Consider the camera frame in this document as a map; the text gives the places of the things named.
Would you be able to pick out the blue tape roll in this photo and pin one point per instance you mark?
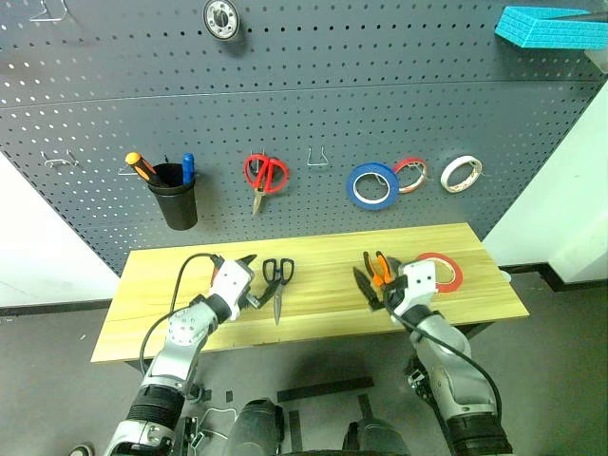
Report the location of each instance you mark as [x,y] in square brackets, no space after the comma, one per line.
[350,187]

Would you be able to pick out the red and white tape roll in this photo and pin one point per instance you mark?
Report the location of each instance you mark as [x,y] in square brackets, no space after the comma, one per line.
[401,165]

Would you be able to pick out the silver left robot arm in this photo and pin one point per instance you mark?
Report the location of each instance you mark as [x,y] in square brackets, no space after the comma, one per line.
[183,332]

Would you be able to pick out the black floor tape strip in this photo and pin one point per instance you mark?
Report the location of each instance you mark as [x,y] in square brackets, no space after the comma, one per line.
[325,389]

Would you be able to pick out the translucent white bin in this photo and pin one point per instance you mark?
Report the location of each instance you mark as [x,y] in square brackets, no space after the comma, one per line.
[599,59]

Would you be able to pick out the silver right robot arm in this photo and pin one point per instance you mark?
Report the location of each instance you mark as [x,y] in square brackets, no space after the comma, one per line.
[451,347]

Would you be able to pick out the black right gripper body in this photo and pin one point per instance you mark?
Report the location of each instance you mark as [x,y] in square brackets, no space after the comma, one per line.
[394,292]

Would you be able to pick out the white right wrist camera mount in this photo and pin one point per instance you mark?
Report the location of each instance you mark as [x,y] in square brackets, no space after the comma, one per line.
[418,285]

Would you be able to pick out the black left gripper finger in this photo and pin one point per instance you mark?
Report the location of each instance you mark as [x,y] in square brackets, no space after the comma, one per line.
[261,300]
[248,262]

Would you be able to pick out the dark rounded shape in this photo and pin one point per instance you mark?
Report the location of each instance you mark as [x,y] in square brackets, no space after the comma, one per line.
[256,427]
[375,437]

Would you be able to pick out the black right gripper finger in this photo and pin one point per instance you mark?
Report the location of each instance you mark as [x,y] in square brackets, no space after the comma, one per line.
[396,268]
[368,287]

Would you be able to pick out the black plastic cup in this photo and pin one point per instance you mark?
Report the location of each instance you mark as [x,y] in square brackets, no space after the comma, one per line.
[176,204]

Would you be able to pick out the orange and black pliers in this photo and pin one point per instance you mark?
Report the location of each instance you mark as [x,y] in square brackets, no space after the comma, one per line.
[380,275]

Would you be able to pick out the blue marker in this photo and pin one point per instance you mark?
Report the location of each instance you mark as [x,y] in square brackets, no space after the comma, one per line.
[188,166]

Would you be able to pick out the cyan foam block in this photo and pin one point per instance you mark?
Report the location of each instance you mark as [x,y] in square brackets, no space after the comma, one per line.
[541,31]

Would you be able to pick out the round metal bearing wheel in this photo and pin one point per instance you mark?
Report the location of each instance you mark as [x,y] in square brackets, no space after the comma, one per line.
[221,19]

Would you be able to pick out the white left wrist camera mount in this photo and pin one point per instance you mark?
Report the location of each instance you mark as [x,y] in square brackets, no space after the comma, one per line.
[233,282]

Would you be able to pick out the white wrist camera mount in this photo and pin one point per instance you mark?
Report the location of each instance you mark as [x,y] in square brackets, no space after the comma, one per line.
[233,282]
[418,285]

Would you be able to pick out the orange and black screwdriver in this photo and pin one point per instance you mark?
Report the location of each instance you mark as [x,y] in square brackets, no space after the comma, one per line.
[140,166]

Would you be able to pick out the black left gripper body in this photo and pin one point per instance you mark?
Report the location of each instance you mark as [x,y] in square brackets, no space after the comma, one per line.
[248,295]

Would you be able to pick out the grey pegboard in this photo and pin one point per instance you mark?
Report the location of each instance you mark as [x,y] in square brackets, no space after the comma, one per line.
[332,95]

